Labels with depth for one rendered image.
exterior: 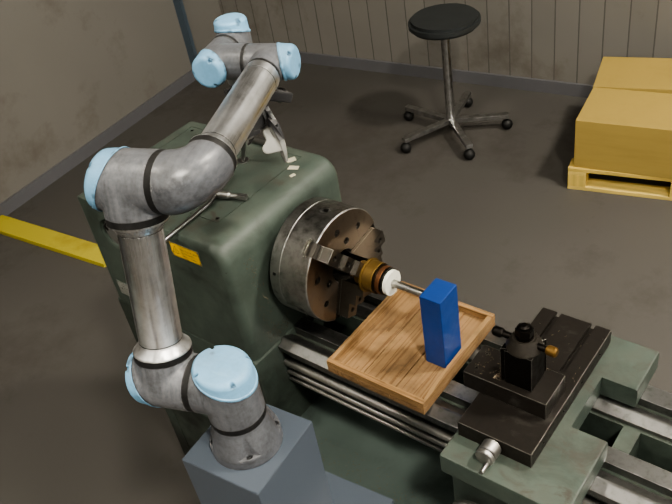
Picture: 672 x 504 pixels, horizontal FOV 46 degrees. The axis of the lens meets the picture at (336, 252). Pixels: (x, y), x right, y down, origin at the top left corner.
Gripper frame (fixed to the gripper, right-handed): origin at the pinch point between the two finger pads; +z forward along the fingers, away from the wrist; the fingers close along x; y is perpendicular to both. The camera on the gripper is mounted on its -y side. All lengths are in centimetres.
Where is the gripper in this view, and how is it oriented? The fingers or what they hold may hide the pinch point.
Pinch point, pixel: (269, 152)
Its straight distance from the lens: 195.7
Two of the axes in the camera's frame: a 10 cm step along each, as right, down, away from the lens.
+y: -7.2, 5.1, -4.7
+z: 1.5, 7.8, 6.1
